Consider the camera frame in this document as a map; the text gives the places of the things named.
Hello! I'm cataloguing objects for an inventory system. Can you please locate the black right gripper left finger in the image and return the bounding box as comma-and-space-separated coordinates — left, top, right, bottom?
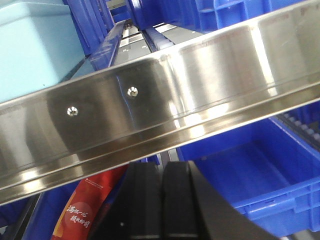
90, 162, 162, 240

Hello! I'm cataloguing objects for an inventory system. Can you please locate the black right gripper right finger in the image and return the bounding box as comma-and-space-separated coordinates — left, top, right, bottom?
162, 161, 271, 240

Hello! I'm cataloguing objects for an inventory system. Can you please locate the red snack bag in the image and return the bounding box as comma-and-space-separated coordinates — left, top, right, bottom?
51, 165, 128, 240

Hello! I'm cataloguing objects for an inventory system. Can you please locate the white roller track upper right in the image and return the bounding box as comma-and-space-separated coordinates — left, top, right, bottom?
142, 27, 175, 53

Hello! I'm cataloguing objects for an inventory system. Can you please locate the blue bin lower middle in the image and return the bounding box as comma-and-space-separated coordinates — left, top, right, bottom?
22, 181, 79, 240

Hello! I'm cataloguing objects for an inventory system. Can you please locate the blue bin upper middle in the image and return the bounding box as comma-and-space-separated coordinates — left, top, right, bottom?
126, 0, 299, 34

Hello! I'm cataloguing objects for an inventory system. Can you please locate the blue bin lower right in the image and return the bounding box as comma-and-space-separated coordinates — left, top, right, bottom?
177, 117, 320, 237

